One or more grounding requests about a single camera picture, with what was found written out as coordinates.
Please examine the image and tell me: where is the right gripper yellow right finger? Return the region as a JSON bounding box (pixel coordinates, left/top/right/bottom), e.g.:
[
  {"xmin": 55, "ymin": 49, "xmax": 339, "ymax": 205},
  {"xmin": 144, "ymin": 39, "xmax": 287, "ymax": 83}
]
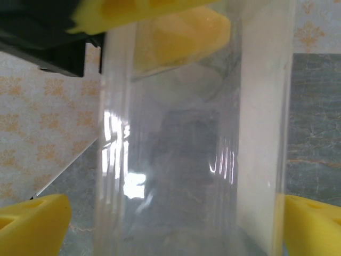
[{"xmin": 277, "ymin": 194, "xmax": 341, "ymax": 256}]

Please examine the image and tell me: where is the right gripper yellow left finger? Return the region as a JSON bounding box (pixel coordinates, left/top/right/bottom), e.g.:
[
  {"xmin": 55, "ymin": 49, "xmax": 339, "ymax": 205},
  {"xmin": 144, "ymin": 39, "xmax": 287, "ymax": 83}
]
[{"xmin": 0, "ymin": 194, "xmax": 72, "ymax": 256}]

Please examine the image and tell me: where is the clear bottle green neck ring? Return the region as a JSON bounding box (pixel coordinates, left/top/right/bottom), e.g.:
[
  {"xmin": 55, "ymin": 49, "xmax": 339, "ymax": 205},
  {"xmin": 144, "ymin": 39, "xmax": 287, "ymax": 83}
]
[{"xmin": 94, "ymin": 0, "xmax": 298, "ymax": 256}]

